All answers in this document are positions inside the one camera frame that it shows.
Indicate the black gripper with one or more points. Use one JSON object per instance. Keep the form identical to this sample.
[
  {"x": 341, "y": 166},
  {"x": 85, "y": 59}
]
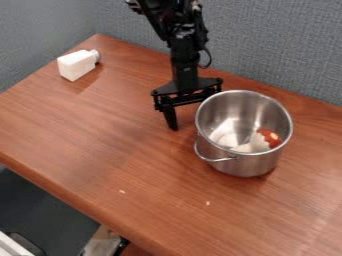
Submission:
[{"x": 186, "y": 89}]

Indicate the shiny metal pot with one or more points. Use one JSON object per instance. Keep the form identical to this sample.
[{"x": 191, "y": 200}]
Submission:
[{"x": 236, "y": 113}]

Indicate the white toy mushroom red cap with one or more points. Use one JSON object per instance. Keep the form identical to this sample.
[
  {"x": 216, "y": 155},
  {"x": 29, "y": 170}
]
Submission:
[{"x": 260, "y": 141}]

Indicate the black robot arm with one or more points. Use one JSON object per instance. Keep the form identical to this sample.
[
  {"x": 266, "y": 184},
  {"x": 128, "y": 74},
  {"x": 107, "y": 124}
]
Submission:
[{"x": 176, "y": 21}]

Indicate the white plastic bottle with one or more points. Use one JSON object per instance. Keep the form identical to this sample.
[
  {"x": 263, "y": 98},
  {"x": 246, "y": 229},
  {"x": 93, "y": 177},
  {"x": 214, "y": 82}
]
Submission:
[{"x": 77, "y": 63}]

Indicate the white box at corner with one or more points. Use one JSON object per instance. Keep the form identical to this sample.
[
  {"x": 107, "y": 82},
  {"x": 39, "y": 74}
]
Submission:
[{"x": 11, "y": 248}]

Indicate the table leg frame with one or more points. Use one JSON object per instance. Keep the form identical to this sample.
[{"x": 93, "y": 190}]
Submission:
[{"x": 105, "y": 243}]

